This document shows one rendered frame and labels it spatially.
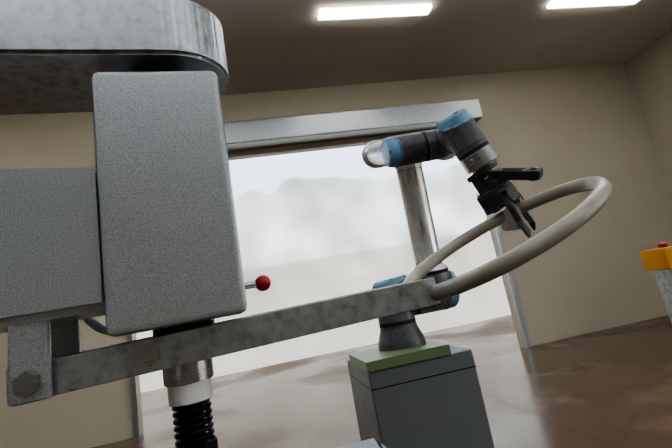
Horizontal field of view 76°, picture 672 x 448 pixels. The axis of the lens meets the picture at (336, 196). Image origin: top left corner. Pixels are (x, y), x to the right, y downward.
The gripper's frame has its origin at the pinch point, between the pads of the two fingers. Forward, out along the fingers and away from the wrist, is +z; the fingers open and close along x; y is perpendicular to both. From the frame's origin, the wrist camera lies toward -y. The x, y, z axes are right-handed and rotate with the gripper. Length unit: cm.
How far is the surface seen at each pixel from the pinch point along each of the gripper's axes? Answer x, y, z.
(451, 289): 47.5, 1.2, -5.8
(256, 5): -225, 189, -261
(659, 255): -77, -7, 45
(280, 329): 70, 20, -16
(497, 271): 46.3, -7.6, -5.5
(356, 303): 58, 13, -13
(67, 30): 78, 18, -75
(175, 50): 66, 12, -66
